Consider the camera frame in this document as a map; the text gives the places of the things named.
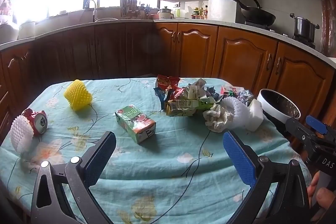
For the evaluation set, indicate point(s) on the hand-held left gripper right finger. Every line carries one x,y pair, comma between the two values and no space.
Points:
239,158

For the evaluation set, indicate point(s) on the green juice carton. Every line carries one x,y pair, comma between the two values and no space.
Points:
134,121

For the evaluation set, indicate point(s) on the white rimmed trash bin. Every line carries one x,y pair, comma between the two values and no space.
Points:
267,108

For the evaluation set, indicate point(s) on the flattened yellow green carton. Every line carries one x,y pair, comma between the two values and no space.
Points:
183,107

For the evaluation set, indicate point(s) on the white foam fruit net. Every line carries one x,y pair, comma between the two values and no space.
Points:
239,111
21,134

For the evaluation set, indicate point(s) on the white foam block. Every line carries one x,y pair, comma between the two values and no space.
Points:
256,115

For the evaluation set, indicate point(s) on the crumpled paper tissue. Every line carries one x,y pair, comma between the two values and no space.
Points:
218,119

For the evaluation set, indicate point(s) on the white electric cooker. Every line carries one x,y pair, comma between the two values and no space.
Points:
164,14

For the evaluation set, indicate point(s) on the crumpled white paper carton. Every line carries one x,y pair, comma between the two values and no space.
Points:
197,90

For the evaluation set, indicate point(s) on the red green crumpled wrapper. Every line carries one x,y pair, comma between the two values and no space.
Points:
179,94

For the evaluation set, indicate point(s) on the pink bowl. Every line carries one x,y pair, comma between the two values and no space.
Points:
154,16

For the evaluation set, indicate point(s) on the silver wrapper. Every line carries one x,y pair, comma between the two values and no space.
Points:
245,98

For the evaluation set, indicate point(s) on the dish rack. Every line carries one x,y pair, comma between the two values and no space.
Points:
128,7

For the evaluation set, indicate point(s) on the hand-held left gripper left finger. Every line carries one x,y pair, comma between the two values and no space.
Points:
101,155

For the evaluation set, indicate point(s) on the red snack packet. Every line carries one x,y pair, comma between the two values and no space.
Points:
166,81

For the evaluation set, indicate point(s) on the green bottle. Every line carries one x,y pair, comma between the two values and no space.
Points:
178,12

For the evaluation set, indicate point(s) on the yellow condiment bottle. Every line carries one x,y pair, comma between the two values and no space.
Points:
201,13

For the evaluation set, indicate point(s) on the teal floral tablecloth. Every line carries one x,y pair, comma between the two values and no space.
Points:
157,161

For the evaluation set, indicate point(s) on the black wok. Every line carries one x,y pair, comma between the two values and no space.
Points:
257,16

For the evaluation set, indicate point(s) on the yellow foam fruit net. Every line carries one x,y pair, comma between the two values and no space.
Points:
77,95

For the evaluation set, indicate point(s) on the person's right hand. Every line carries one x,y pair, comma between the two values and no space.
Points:
325,199

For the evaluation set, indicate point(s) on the steel cooking pot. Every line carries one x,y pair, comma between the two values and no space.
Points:
304,27

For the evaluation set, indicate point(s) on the blue snack packet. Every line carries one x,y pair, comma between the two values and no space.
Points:
160,96

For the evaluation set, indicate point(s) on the red condiment bottle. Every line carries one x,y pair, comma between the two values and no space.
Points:
205,12

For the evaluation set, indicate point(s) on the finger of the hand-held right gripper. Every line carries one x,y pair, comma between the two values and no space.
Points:
316,124
296,129

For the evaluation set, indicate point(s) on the wooden base cabinets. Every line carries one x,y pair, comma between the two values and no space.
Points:
194,50

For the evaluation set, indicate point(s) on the crushed red can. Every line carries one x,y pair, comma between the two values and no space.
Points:
36,121

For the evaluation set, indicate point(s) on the green lidded jar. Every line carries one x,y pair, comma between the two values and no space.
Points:
195,14

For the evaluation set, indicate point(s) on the red white milk carton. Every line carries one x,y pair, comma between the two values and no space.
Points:
233,88

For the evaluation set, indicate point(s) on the chrome faucet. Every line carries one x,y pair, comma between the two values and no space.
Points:
94,14

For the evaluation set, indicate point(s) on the gas stove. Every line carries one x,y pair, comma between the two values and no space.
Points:
302,39

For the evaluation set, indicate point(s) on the blue candy wrapper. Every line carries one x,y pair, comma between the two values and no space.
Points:
212,92

